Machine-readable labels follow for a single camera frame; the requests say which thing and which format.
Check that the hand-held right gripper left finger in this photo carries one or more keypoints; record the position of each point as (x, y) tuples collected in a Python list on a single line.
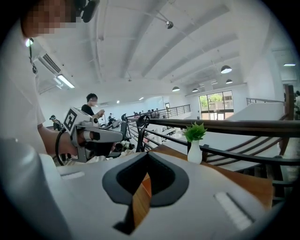
[(89, 199)]

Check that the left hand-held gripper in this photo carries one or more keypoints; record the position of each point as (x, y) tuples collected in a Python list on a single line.
[(75, 119)]

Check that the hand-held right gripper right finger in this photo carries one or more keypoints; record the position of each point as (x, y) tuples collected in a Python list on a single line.
[(201, 201)]

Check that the person's left forearm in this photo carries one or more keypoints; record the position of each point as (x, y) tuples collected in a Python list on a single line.
[(56, 140)]

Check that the person's left hand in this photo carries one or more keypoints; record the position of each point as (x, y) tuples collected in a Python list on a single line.
[(81, 140)]

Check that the white flower bunch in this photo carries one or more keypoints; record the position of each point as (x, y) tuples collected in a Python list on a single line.
[(125, 144)]

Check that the black office chair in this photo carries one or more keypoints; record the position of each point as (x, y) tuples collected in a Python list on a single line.
[(124, 130), (142, 133)]

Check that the white vase with green plant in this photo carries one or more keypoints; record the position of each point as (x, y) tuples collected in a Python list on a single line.
[(194, 145)]

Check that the group of seated people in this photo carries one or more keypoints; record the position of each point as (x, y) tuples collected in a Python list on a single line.
[(150, 113)]

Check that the long fluorescent ceiling light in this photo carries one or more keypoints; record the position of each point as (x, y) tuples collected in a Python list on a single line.
[(65, 81)]

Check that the distant black balcony railing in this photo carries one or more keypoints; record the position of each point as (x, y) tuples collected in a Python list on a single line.
[(173, 111)]

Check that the dark metal railing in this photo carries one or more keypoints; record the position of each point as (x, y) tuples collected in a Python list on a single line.
[(234, 127)]

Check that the small black pendant lamp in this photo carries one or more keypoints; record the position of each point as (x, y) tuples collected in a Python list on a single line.
[(175, 89), (195, 90), (229, 81)]

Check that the large glass window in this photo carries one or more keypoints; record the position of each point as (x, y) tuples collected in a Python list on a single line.
[(216, 104)]

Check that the person's white shirt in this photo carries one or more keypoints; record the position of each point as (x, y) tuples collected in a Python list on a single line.
[(18, 98)]

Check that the ceiling air vent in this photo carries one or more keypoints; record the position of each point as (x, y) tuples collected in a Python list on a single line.
[(49, 63)]

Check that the large black pendant lamp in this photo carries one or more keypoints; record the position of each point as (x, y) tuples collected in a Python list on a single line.
[(226, 69)]

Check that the silver ceiling spotlight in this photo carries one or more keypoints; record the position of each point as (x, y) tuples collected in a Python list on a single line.
[(169, 24)]

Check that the person's head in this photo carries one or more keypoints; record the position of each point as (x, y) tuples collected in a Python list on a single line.
[(50, 17)]

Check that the white stair side wall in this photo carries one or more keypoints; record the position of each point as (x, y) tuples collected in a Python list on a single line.
[(260, 112)]

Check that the brown wooden post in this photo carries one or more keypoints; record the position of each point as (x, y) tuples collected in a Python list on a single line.
[(289, 100)]

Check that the black head-worn camera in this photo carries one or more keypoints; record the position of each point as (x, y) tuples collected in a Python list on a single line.
[(90, 9)]

